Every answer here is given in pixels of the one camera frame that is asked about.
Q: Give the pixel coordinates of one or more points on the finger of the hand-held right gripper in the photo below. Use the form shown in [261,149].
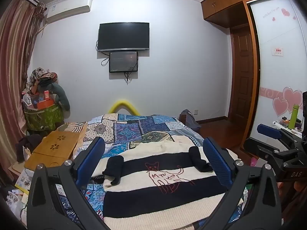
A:
[266,152]
[268,131]

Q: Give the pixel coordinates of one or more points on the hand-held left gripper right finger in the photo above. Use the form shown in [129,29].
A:
[217,163]

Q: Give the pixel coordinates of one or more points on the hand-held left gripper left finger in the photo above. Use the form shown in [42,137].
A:
[92,158]

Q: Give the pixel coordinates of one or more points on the black and white striped sweater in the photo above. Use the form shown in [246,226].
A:
[168,196]

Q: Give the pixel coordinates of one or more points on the pile of clothes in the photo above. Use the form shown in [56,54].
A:
[45,79]

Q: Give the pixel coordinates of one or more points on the cluttered white side table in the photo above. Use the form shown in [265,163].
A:
[281,124]

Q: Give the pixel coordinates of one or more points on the green thermos bottle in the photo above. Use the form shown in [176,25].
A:
[293,117]

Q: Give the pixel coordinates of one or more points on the striped patterned cloth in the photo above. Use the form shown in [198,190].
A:
[72,126]

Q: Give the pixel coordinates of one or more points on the wooden lap table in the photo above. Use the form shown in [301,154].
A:
[55,146]

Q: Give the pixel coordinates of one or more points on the blue patchwork blanket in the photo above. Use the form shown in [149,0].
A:
[134,129]

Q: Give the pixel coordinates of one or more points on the yellow foam tube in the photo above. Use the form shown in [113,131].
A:
[123,102]

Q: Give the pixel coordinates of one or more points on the dark cloth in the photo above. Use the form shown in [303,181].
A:
[27,143]

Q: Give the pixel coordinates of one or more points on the orange box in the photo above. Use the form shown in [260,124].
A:
[45,103]

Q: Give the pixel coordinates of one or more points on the papers on floor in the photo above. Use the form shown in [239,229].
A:
[18,191]

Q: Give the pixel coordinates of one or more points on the striped brown curtain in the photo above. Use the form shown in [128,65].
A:
[13,71]

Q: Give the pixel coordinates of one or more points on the wooden overhead cabinets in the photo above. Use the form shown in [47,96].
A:
[225,1]

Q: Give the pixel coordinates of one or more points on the white air conditioner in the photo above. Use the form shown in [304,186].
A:
[68,8]

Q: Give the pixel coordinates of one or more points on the white wall socket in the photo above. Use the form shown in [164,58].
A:
[196,112]

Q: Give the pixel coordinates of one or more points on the small black wall monitor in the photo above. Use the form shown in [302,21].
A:
[123,61]

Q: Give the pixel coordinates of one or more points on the black wall television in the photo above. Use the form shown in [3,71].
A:
[123,36]

